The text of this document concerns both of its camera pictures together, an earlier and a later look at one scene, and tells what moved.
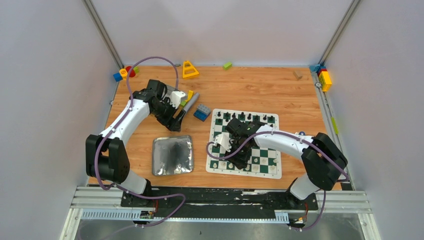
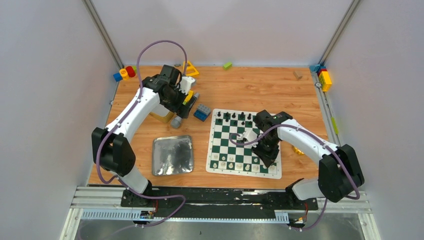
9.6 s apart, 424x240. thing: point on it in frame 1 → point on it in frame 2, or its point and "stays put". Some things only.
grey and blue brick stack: (202, 113) stays put
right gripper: (240, 162) → (267, 158)
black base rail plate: (212, 202) stays put
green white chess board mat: (263, 162) stays put
